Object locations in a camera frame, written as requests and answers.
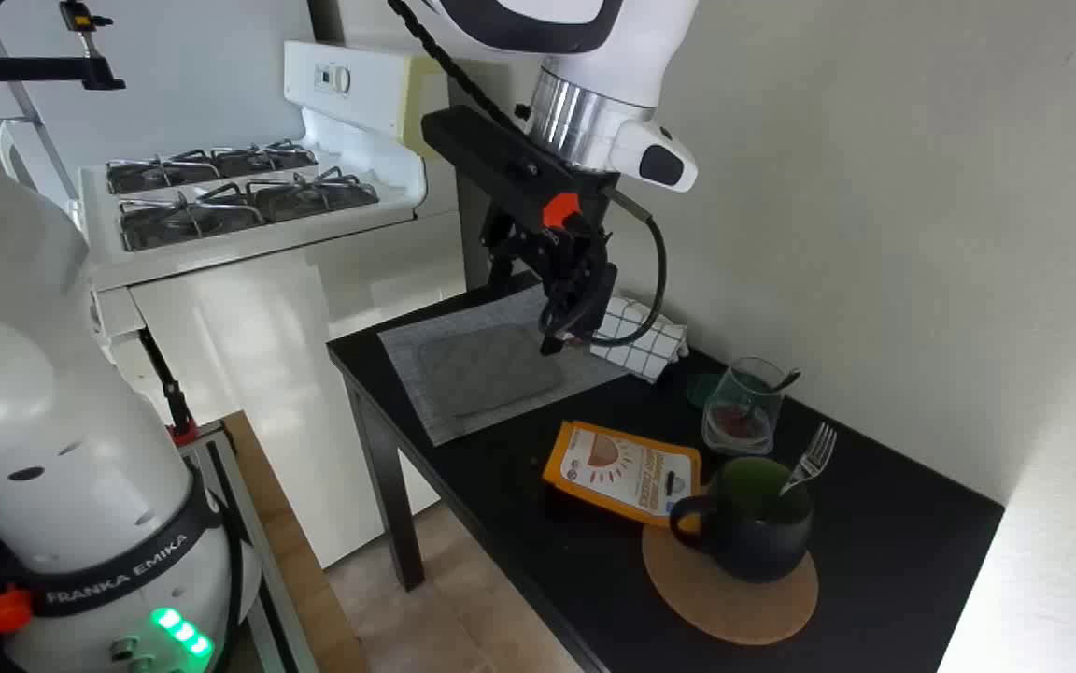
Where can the orange dried mango packet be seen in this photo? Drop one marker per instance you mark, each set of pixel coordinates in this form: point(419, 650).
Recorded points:
point(617, 471)

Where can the wooden platform board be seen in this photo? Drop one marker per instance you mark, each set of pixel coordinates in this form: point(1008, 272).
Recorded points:
point(301, 562)

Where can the white checkered dish towel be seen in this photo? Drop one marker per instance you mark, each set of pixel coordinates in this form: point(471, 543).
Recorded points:
point(646, 340)

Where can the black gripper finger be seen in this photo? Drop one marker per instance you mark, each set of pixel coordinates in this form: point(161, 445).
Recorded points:
point(558, 328)
point(598, 305)

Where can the black camera boom orange clamps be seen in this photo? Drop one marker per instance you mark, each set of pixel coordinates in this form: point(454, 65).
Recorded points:
point(34, 73)

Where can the black rod with red tip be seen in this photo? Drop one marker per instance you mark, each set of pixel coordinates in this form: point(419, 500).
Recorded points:
point(167, 386)

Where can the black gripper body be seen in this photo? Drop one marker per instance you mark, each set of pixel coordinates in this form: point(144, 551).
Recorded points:
point(577, 243)

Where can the grey quilted pot holder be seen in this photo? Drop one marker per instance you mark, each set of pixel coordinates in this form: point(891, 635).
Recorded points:
point(486, 372)

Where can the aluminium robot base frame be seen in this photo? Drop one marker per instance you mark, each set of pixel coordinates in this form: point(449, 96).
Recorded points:
point(253, 562)

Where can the round cork coaster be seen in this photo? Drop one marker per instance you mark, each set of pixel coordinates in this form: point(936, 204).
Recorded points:
point(719, 611)

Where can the grey woven placemat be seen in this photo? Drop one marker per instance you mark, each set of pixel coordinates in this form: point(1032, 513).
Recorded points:
point(440, 411)

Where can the black side table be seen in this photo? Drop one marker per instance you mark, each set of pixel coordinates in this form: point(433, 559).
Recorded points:
point(887, 546)

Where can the black mug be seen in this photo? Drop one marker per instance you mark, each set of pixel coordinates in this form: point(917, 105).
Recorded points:
point(755, 528)

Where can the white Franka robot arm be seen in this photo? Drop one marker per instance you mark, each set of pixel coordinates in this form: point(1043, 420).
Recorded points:
point(53, 462)

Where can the black stove burner grate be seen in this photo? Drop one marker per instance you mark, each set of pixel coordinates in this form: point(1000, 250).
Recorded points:
point(207, 164)
point(253, 208)

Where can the white toy stove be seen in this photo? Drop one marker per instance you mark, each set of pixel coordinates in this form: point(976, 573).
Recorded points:
point(253, 361)

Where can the dark vertical stand pole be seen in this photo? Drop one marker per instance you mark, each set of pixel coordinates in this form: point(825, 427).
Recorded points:
point(471, 238)

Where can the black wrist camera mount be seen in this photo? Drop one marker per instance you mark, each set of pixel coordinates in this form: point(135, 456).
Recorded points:
point(486, 153)

